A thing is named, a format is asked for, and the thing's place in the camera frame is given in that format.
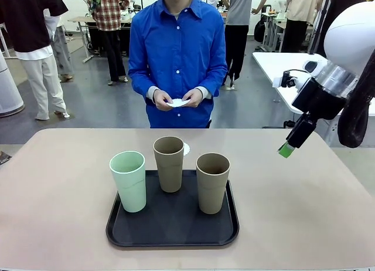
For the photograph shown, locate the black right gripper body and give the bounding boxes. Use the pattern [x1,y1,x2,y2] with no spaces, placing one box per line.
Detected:
[291,76,348,121]

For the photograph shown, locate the brown tall cup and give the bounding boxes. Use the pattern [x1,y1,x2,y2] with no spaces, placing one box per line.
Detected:
[152,135,185,194]
[195,152,231,215]

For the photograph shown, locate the light green tall cup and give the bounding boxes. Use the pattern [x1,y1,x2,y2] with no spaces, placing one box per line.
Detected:
[109,150,146,214]

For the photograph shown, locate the person's right forearm blue sleeve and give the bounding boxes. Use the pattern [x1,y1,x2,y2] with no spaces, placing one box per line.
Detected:
[128,68,161,100]

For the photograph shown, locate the person's left forearm blue sleeve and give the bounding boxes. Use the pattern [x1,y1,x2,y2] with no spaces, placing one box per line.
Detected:
[196,73,229,101]

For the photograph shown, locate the person's left hand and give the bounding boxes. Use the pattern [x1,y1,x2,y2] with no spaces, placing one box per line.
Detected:
[181,89,204,109]

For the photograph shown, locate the person's right hand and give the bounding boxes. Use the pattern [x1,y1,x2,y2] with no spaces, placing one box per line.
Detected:
[152,89,174,111]

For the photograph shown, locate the white folding table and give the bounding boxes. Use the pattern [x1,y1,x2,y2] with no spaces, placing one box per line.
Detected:
[252,51,375,117]

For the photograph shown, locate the black tripod pole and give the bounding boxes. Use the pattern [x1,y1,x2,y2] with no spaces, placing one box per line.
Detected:
[307,0,333,55]

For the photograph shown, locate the black bag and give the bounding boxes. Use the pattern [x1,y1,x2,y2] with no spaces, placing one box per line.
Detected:
[253,19,266,43]

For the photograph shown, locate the person in beige top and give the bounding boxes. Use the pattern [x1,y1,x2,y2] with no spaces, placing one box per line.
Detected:
[282,0,328,53]

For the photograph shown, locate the person grey top black trousers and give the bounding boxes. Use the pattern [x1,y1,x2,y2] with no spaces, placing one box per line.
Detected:
[221,0,269,90]

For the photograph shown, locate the person in blue shirt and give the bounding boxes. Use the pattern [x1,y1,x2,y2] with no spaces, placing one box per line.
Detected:
[128,0,229,129]

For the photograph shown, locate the black plastic serving tray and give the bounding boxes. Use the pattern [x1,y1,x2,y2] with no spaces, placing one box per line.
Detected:
[105,169,240,248]

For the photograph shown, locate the person in plaid shirt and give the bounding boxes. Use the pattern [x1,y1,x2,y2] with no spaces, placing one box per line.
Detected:
[84,0,132,86]

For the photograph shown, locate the grey office desk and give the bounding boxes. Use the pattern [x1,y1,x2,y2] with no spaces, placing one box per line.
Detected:
[68,16,99,63]

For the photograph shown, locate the person black top white trousers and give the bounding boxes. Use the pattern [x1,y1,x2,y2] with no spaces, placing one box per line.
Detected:
[0,0,74,121]

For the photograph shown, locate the white cylindrical air purifier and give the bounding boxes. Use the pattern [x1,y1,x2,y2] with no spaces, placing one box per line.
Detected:
[0,51,26,118]

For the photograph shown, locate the dark item on floor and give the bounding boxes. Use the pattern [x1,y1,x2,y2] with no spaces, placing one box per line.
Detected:
[0,150,13,166]

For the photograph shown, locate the black wrist camera white mount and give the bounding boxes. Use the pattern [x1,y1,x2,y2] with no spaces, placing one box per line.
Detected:
[272,71,300,89]

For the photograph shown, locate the black cable sleeve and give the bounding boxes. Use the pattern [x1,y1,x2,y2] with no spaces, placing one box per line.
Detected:
[336,46,375,149]

